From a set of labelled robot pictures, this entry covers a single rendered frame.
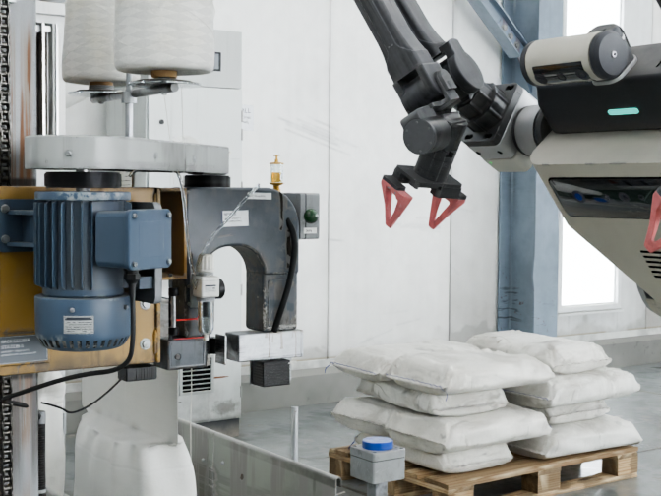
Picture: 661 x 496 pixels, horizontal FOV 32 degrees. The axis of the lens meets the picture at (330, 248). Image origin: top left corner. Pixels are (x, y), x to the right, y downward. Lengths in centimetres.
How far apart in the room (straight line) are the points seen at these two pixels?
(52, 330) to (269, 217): 54
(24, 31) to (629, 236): 107
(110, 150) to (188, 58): 21
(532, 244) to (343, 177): 150
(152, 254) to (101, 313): 12
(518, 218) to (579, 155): 614
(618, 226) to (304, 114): 521
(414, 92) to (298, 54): 517
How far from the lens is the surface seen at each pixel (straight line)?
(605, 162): 182
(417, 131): 180
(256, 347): 216
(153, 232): 177
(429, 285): 764
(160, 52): 185
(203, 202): 209
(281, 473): 259
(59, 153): 177
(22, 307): 197
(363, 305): 731
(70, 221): 179
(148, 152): 186
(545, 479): 516
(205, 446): 289
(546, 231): 782
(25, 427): 206
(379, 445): 221
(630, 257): 196
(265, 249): 216
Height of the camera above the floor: 134
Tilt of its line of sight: 3 degrees down
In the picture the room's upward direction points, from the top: straight up
